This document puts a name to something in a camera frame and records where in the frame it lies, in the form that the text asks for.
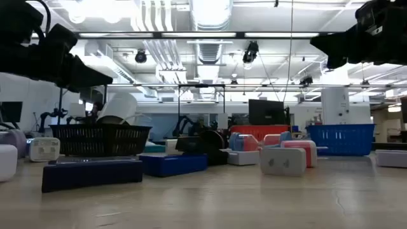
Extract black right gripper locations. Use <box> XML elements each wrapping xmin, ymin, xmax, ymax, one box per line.
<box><xmin>310</xmin><ymin>0</ymin><xmax>395</xmax><ymax>69</ymax></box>

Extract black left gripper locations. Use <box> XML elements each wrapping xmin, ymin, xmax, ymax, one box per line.
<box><xmin>0</xmin><ymin>24</ymin><xmax>114</xmax><ymax>94</ymax></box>

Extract teal white charger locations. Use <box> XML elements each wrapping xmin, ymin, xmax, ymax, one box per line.
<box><xmin>29</xmin><ymin>137</ymin><xmax>61</xmax><ymax>162</ymax></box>

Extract pink white charger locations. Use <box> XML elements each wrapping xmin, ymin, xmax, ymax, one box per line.
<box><xmin>280</xmin><ymin>139</ymin><xmax>328</xmax><ymax>169</ymax></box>

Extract white silver charger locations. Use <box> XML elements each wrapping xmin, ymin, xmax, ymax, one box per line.
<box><xmin>165</xmin><ymin>139</ymin><xmax>183</xmax><ymax>156</ymax></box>

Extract blue digital clock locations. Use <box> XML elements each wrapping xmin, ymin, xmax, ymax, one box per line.
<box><xmin>139</xmin><ymin>153</ymin><xmax>209</xmax><ymax>178</ymax></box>

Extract black sand timer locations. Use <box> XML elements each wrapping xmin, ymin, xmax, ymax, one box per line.
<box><xmin>175</xmin><ymin>129</ymin><xmax>228</xmax><ymax>156</ymax></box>

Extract LED light bar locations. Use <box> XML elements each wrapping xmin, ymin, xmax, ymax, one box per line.
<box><xmin>244</xmin><ymin>32</ymin><xmax>320</xmax><ymax>38</ymax></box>
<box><xmin>78</xmin><ymin>32</ymin><xmax>154</xmax><ymax>38</ymax></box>
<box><xmin>161</xmin><ymin>32</ymin><xmax>237</xmax><ymax>38</ymax></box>

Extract white cylindrical lamp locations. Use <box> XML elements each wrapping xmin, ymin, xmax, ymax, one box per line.
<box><xmin>96</xmin><ymin>92</ymin><xmax>139</xmax><ymax>125</ymax></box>

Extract black plastic basket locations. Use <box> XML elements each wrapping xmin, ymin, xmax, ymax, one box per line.
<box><xmin>49</xmin><ymin>123</ymin><xmax>153</xmax><ymax>157</ymax></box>

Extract black background monitor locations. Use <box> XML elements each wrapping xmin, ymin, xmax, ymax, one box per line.
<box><xmin>248</xmin><ymin>99</ymin><xmax>286</xmax><ymax>126</ymax></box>
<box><xmin>0</xmin><ymin>101</ymin><xmax>24</xmax><ymax>123</ymax></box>

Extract blue plastic basket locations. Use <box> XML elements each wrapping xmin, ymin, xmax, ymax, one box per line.
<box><xmin>307</xmin><ymin>123</ymin><xmax>376</xmax><ymax>156</ymax></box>

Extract navy digital clock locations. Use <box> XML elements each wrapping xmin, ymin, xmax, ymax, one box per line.
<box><xmin>41</xmin><ymin>156</ymin><xmax>144</xmax><ymax>194</ymax></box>

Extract white lamp cable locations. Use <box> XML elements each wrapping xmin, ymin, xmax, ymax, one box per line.
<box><xmin>120</xmin><ymin>113</ymin><xmax>152</xmax><ymax>125</ymax></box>

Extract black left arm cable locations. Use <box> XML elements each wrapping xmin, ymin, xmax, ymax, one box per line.
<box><xmin>34</xmin><ymin>0</ymin><xmax>52</xmax><ymax>36</ymax></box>

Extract black aluminium rig frame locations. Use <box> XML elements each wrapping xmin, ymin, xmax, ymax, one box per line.
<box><xmin>31</xmin><ymin>31</ymin><xmax>407</xmax><ymax>151</ymax></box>

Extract black background rig frame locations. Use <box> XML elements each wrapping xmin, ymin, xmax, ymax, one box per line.
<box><xmin>177</xmin><ymin>83</ymin><xmax>226</xmax><ymax>128</ymax></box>

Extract silver ceiling duct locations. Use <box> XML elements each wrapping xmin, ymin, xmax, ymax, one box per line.
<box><xmin>190</xmin><ymin>0</ymin><xmax>233</xmax><ymax>64</ymax></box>

